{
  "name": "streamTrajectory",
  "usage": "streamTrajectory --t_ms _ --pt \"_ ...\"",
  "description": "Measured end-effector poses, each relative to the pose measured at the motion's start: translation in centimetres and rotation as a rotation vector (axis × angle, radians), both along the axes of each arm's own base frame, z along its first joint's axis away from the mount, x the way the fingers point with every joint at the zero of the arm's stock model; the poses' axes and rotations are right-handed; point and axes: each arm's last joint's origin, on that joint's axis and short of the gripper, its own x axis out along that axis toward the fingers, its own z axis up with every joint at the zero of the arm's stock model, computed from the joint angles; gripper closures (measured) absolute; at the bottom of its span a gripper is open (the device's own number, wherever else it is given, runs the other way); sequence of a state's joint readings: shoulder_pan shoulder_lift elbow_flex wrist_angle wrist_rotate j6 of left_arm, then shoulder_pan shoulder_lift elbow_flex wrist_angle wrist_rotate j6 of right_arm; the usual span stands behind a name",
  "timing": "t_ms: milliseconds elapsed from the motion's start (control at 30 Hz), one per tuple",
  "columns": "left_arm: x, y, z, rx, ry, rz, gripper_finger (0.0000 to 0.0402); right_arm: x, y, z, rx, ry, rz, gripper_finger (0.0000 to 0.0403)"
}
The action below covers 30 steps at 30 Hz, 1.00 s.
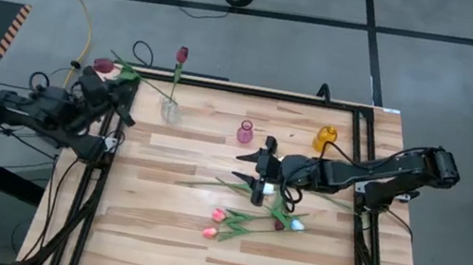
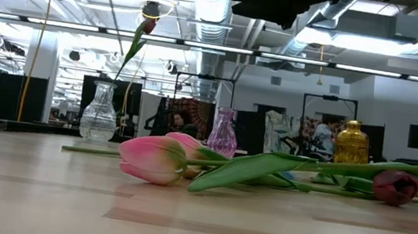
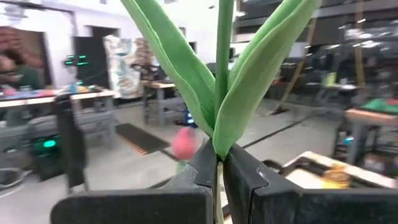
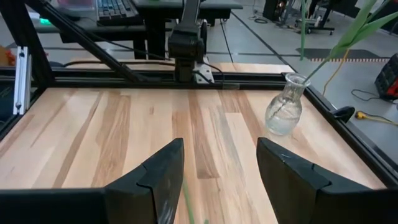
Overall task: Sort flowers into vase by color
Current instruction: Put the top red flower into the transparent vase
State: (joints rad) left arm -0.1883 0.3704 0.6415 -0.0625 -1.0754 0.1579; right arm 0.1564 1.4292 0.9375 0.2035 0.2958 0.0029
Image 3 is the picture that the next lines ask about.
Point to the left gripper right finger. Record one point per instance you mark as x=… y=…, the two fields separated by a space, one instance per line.
x=311 y=208

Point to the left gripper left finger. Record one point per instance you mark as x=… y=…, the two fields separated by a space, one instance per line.
x=140 y=208

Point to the pink artificial tulip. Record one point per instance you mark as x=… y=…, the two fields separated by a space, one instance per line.
x=185 y=143

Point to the dark red artificial tulip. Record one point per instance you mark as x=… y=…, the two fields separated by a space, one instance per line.
x=236 y=109

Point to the yellow glass vase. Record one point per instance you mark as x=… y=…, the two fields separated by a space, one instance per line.
x=337 y=179

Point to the black mat orange striped edge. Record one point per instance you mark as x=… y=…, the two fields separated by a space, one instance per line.
x=140 y=138

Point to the wood top grey table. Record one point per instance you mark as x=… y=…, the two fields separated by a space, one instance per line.
x=367 y=116
x=93 y=95
x=161 y=85

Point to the green table mat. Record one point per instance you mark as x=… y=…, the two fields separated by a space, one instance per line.
x=379 y=105

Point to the white teal patterned cloth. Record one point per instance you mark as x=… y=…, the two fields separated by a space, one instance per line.
x=121 y=77

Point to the black partition panel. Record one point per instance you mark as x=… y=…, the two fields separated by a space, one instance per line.
x=93 y=74

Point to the person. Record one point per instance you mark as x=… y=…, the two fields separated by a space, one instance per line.
x=21 y=79

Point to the orange mandala tapestry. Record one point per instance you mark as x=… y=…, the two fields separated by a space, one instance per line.
x=21 y=40

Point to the black upright post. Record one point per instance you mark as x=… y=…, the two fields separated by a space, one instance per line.
x=71 y=140

